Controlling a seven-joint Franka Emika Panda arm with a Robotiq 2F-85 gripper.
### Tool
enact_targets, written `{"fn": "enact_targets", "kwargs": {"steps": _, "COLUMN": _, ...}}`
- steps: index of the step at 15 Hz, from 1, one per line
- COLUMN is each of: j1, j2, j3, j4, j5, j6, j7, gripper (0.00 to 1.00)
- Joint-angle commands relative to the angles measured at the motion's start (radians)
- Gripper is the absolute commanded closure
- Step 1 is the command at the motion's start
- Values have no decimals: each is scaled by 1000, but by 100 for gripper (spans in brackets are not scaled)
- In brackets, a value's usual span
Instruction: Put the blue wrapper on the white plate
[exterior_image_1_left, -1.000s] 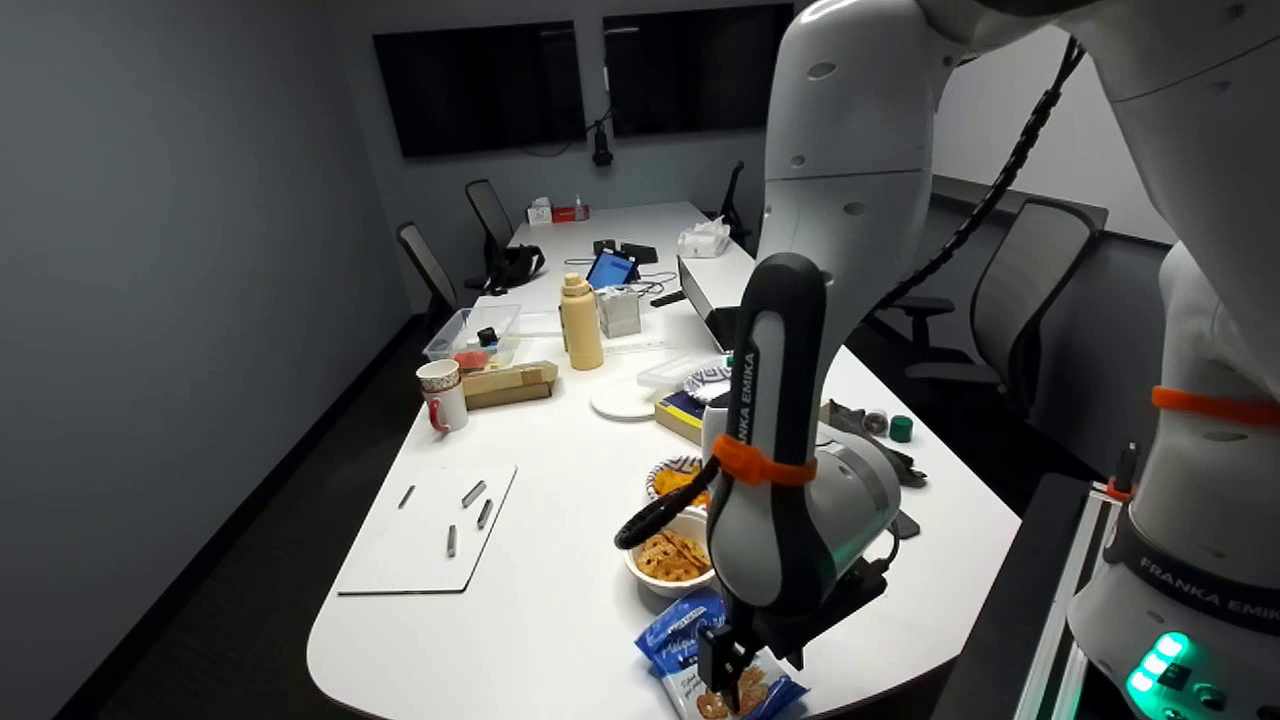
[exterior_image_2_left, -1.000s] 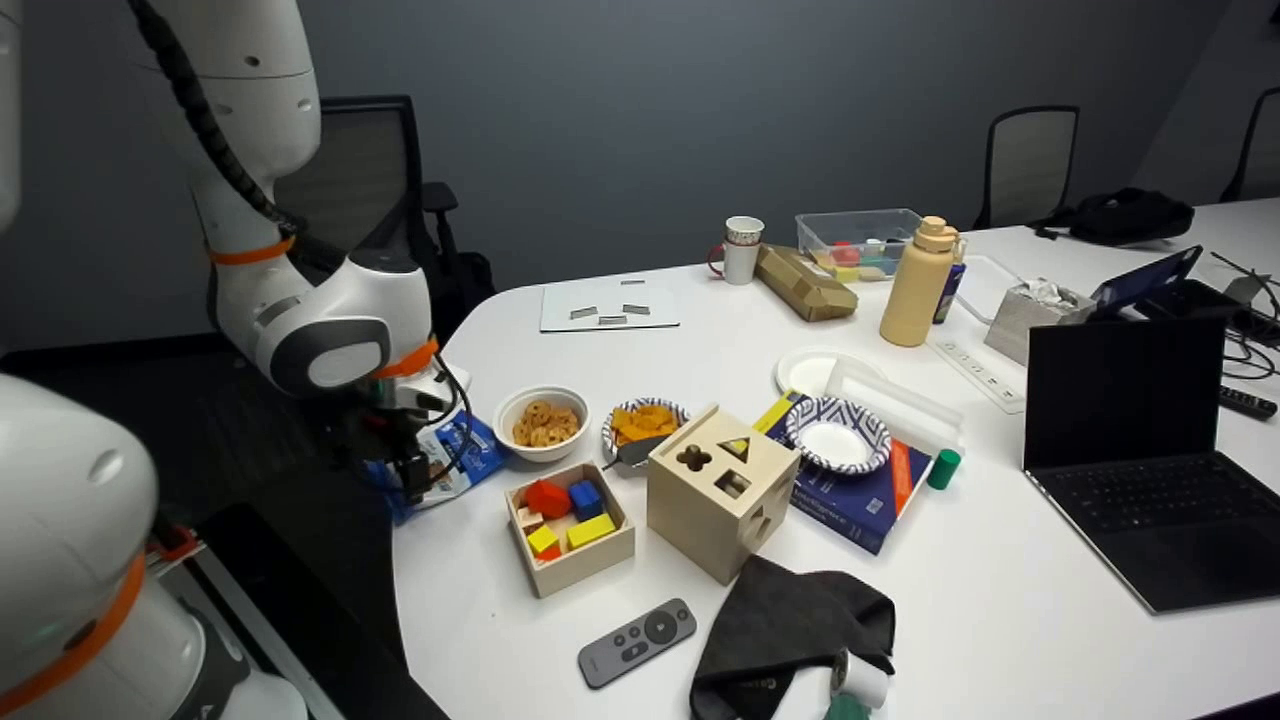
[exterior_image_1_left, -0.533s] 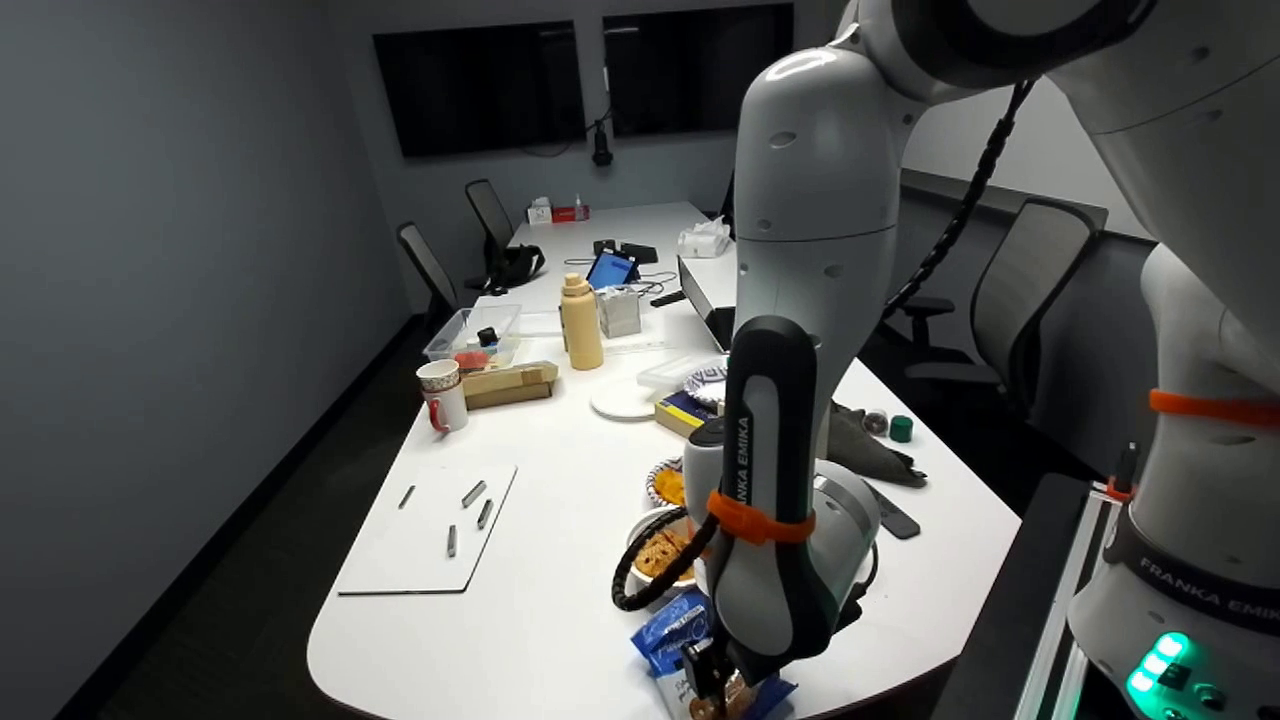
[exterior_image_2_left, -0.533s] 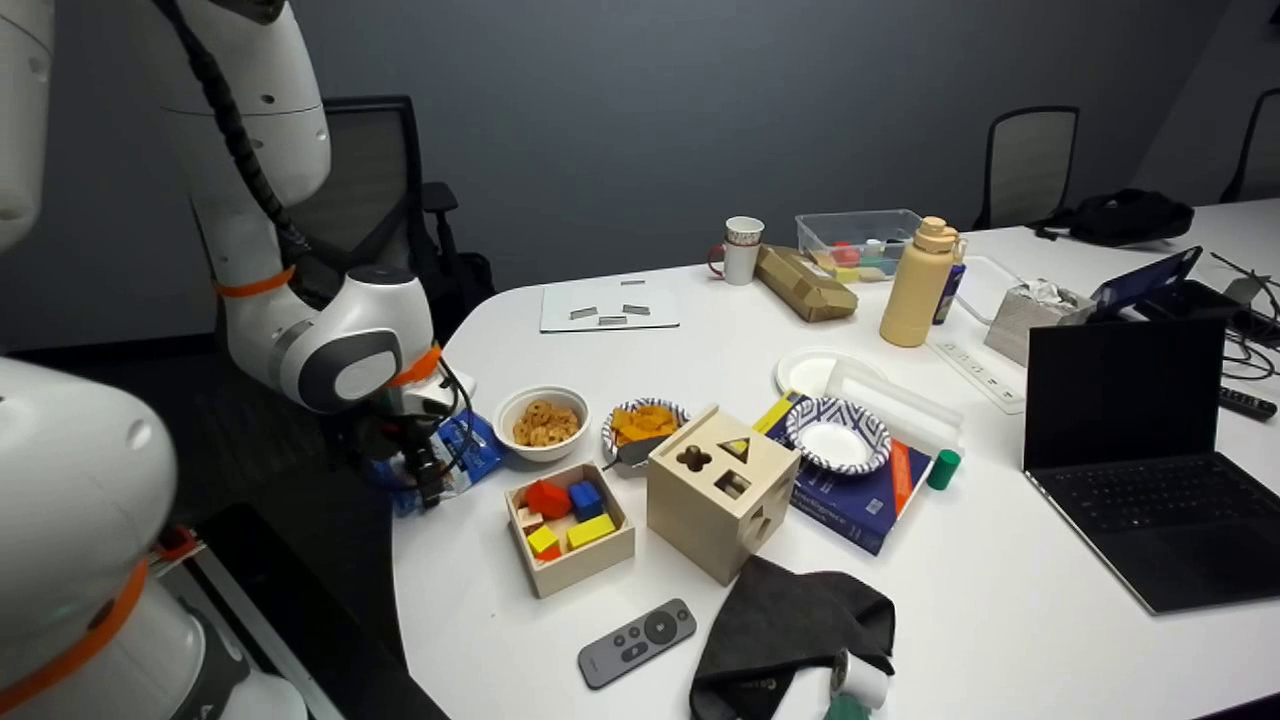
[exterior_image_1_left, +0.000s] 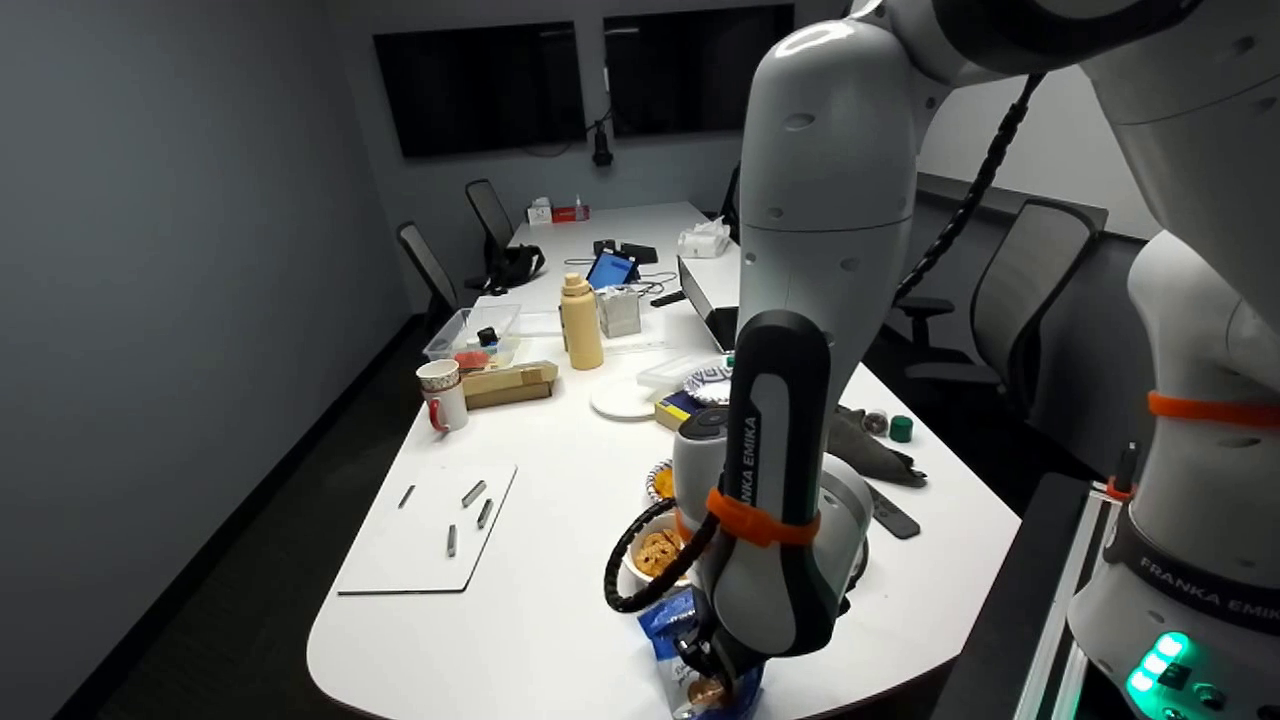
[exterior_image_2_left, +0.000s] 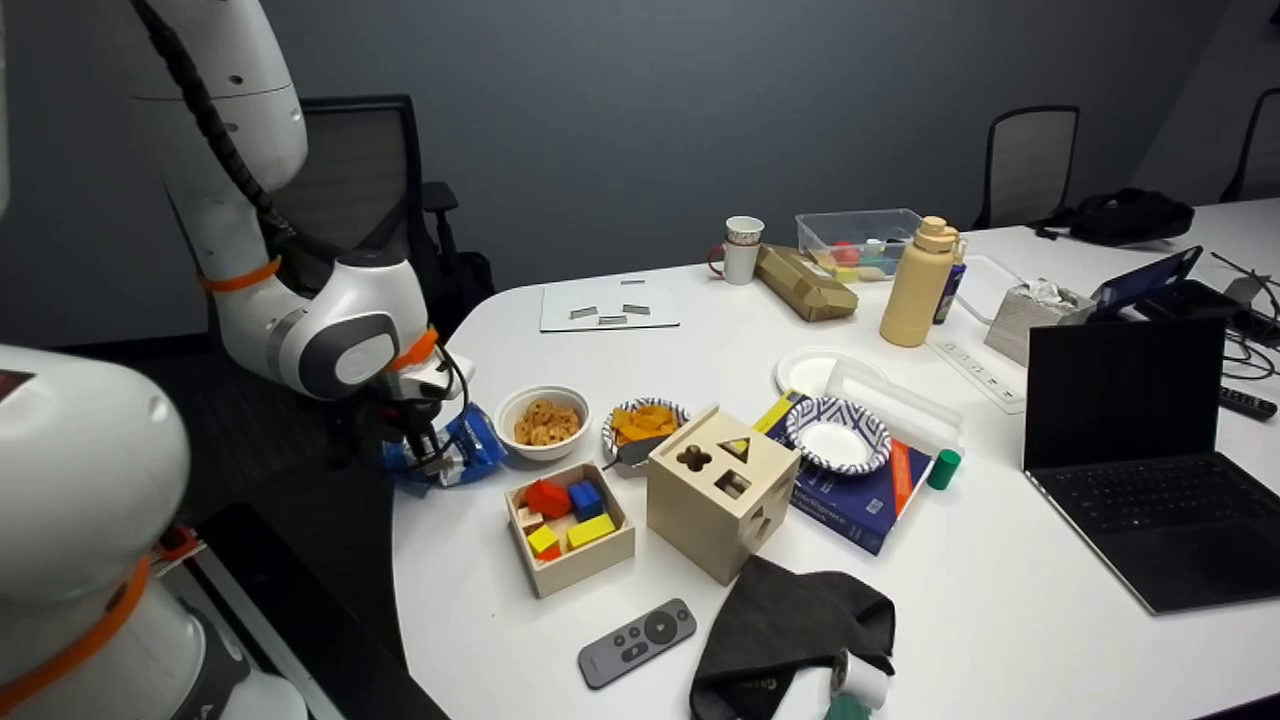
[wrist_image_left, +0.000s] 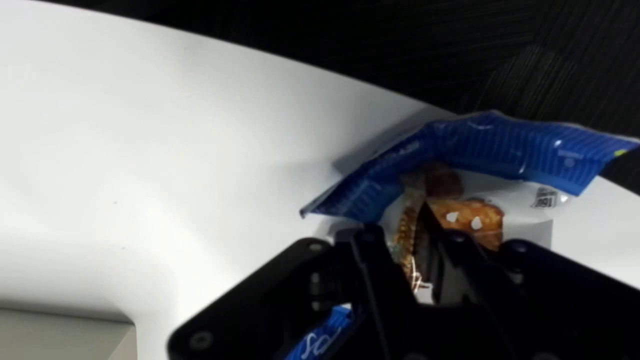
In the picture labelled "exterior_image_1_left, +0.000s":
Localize black cable loop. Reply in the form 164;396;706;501
601;496;728;621

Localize blue folded item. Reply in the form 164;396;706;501
582;249;644;292

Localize grey cup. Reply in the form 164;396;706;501
596;283;644;338

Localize grey mesh office chair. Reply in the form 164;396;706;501
886;196;1100;409

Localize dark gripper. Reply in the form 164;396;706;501
675;621;766;697

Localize clear plastic container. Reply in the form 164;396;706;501
419;303;524;363

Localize white rectangular box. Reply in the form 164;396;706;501
673;249;744;353

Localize brown pretzel crisps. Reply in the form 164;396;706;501
632;520;694;579

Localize black office chair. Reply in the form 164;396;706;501
458;176;519;252
391;215;466;319

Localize wide black wall screen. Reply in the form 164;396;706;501
368;17;593;162
601;0;800;139

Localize white flat board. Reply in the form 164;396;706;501
330;456;524;600

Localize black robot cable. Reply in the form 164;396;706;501
886;69;1052;313

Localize grey remote control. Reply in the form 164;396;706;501
865;478;922;545

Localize black bag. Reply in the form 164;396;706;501
478;239;549;300

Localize white tissue pack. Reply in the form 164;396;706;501
673;215;735;262

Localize red and white box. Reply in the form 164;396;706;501
524;193;593;227

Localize dark grey cloth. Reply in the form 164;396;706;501
824;409;930;492

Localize white paper cup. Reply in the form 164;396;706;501
412;357;474;439

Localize yellow mustard bottle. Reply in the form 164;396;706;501
554;266;609;377

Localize white round plate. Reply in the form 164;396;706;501
589;379;664;428

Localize blue pretzel snack wrapper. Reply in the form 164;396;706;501
636;585;773;720

